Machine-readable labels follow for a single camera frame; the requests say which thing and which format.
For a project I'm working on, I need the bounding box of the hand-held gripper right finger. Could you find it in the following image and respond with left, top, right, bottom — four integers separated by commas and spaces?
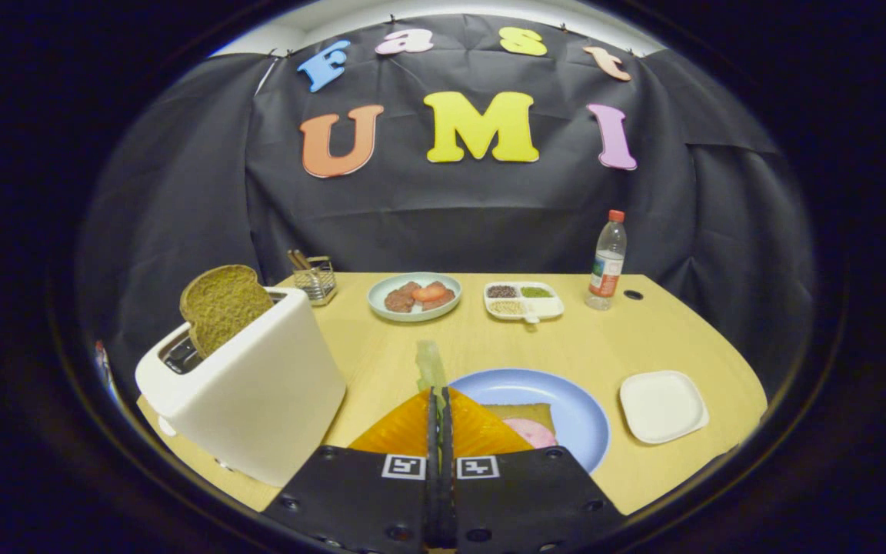
441, 387, 628, 554

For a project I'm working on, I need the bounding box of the metal wire basket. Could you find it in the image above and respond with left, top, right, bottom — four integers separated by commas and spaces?
287, 249, 338, 307

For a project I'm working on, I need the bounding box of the black backdrop cloth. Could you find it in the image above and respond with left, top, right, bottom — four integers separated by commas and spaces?
74, 14, 817, 401

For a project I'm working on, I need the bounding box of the square brown bread slice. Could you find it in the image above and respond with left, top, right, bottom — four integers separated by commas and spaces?
481, 402, 557, 436

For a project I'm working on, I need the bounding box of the white divided seasoning tray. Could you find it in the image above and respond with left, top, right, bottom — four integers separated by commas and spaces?
483, 281, 565, 325

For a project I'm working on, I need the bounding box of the white square plate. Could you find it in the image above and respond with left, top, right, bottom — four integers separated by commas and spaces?
619, 370, 711, 446

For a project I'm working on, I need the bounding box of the brown meat slice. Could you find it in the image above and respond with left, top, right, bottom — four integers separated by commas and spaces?
421, 281, 457, 311
385, 282, 421, 313

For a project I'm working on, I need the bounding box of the pink ham slice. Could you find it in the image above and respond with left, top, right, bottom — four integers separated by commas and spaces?
502, 418, 558, 450

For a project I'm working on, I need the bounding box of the round-topped brown toast slice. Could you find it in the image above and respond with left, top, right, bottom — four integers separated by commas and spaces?
179, 265, 275, 360

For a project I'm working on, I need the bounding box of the blue round plate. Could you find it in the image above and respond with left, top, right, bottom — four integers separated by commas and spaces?
449, 368, 611, 475

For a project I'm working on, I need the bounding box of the pale green round plate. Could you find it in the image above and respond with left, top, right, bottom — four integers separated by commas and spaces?
367, 272, 463, 323

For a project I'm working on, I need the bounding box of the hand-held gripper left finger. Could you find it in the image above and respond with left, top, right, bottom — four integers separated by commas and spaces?
262, 387, 444, 554

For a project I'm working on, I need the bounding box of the green lettuce leaf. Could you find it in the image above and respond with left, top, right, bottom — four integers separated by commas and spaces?
415, 341, 448, 393

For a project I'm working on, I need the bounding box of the white toaster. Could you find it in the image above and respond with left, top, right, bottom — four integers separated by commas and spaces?
135, 287, 348, 488

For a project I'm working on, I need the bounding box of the clear plastic water bottle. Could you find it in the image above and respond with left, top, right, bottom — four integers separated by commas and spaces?
585, 209, 628, 312

